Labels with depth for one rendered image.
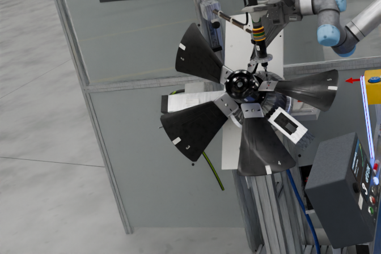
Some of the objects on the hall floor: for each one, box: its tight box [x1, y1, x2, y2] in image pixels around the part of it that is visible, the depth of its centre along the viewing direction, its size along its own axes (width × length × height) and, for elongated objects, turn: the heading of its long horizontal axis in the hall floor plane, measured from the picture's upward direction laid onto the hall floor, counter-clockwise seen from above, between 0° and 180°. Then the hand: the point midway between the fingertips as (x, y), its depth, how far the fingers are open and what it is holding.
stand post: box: [251, 174, 289, 254], centre depth 281 cm, size 4×9×91 cm, turn 99°
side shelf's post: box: [283, 134, 313, 245], centre depth 320 cm, size 4×4×83 cm
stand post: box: [274, 142, 304, 254], centre depth 297 cm, size 4×9×115 cm, turn 99°
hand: (246, 7), depth 230 cm, fingers closed on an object, 4 cm apart
